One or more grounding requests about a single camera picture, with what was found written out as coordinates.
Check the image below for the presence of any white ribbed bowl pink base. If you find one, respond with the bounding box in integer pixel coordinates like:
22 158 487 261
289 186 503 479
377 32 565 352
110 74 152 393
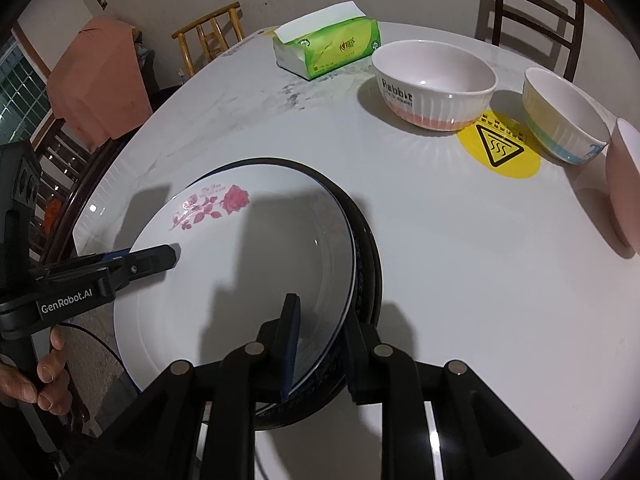
371 40 498 133

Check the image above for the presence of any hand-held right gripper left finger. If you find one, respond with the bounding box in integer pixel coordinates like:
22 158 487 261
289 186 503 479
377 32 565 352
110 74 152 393
100 294 303 480

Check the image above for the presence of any dark wooden slat chair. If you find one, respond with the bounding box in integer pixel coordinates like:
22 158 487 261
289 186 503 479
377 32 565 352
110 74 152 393
492 0 586 82

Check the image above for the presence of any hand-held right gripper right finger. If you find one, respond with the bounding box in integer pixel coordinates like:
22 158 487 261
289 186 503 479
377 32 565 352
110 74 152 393
344 310 566 480

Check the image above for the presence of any green tissue pack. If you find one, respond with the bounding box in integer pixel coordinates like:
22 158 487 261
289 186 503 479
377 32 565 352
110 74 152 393
272 2 381 81

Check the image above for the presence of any bamboo chair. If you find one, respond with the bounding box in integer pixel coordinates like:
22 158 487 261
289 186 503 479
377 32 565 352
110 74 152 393
171 2 246 77

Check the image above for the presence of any large blue floral plate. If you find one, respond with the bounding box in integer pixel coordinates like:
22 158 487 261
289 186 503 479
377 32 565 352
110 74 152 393
220 157 384 432

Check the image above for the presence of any round yellow warning sticker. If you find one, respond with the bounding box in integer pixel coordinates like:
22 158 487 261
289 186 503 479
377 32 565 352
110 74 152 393
457 109 543 180

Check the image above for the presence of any orange cloth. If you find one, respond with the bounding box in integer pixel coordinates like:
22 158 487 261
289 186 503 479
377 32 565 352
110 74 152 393
47 15 154 154

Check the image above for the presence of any plain pink bowl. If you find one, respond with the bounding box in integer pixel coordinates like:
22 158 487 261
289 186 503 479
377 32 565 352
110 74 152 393
605 117 640 257

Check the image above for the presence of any white ribbed bowl yellow blue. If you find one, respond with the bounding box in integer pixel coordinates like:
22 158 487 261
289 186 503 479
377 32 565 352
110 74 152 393
522 67 612 166

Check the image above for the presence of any white plate with pink roses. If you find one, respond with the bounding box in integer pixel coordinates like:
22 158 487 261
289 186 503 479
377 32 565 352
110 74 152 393
113 162 357 397

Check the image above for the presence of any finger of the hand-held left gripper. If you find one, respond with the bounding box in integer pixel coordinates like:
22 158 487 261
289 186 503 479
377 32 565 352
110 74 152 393
30 251 131 286
97 243 180 301

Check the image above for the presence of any person's left hand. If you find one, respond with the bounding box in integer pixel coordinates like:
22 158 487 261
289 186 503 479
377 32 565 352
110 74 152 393
0 327 74 416

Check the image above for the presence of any black cable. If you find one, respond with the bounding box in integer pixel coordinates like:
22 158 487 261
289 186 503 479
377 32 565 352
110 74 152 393
62 321 143 397

